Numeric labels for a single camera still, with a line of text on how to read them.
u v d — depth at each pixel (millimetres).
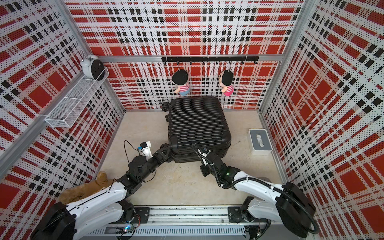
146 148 730
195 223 721
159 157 703
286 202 411
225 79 932
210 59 886
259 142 958
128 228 701
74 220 415
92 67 784
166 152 760
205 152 703
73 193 718
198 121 863
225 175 611
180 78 932
